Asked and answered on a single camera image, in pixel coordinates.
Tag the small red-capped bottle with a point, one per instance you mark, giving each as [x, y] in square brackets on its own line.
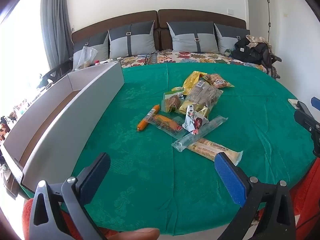
[97, 62]

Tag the brown headboard panel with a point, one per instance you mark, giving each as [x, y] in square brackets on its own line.
[112, 22]
[200, 16]

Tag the long clear packet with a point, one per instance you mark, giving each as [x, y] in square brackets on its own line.
[200, 133]

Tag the clear corn packet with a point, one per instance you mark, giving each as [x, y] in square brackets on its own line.
[165, 123]

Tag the dark chair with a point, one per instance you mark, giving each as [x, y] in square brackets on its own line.
[57, 71]

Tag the clear packet of brown pieces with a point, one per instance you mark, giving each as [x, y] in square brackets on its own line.
[202, 95]

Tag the floral bedsheet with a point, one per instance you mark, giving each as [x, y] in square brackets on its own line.
[200, 56]

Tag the clear plastic bag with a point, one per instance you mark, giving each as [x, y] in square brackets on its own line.
[85, 57]

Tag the window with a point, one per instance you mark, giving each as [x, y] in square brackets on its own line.
[20, 42]

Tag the black bag on bed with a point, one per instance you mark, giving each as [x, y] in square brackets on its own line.
[250, 52]

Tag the person's left hand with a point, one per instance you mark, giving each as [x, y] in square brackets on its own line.
[135, 234]

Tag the brown cake packet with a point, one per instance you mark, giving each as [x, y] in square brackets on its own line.
[172, 102]

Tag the orange-red blanket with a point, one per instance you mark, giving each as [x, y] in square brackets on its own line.
[307, 192]

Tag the grey curtain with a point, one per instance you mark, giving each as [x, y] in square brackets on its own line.
[56, 22]

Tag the long cream packet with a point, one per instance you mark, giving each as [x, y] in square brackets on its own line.
[207, 150]

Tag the windowsill clutter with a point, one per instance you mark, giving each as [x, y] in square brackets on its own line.
[12, 120]

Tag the black chair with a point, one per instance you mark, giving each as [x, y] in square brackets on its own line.
[273, 58]

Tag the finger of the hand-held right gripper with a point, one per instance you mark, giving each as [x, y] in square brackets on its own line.
[306, 120]
[315, 103]

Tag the orange sausage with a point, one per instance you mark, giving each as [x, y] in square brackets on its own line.
[148, 117]

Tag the white power strip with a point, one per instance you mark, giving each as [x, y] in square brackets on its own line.
[113, 59]

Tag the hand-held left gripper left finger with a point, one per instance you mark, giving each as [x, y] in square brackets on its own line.
[96, 177]

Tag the beige cloth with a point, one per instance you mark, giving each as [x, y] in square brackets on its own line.
[256, 40]

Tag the shiny gold packet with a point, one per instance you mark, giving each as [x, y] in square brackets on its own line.
[186, 108]

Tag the white and red snack packet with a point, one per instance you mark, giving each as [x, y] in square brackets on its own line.
[193, 121]

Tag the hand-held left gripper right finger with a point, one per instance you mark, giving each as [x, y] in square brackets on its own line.
[230, 180]

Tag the grey two-tone pillow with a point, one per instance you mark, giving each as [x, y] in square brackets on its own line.
[192, 38]
[98, 45]
[132, 40]
[226, 40]

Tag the clear nuts packet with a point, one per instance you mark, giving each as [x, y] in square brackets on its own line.
[217, 81]

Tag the long white cardboard box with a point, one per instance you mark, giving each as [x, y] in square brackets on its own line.
[82, 110]

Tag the long yellow packet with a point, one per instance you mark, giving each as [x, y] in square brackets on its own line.
[193, 80]

